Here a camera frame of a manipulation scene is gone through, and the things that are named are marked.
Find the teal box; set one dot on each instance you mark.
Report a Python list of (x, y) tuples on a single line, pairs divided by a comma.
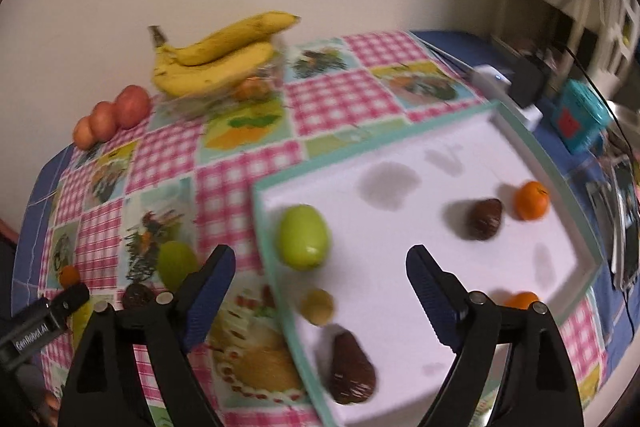
[(577, 117)]

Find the small red apple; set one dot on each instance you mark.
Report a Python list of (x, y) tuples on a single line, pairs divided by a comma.
[(85, 133)]

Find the small tangerine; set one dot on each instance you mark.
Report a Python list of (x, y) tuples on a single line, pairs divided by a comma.
[(68, 276)]

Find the person's left hand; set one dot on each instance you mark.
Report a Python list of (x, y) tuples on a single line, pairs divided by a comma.
[(51, 403)]

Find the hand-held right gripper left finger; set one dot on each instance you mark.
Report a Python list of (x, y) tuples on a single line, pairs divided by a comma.
[(210, 302)]

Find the yellow banana bunch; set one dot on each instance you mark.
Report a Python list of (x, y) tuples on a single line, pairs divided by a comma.
[(210, 72)]

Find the orange tangerine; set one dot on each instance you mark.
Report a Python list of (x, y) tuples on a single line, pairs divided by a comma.
[(520, 300), (532, 201)]

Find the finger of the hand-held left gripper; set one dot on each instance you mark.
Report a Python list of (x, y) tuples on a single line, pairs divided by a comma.
[(72, 299)]

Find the white tray with teal rim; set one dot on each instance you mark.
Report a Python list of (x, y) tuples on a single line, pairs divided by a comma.
[(500, 267)]

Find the black power adapter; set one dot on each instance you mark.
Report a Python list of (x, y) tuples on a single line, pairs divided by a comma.
[(527, 82)]

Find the clear plastic container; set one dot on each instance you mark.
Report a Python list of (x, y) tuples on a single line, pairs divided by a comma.
[(200, 104)]

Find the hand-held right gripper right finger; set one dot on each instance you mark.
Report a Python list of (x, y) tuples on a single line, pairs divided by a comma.
[(435, 302)]

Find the green oval fruit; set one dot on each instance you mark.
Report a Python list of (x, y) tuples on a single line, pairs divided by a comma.
[(175, 263), (302, 237)]

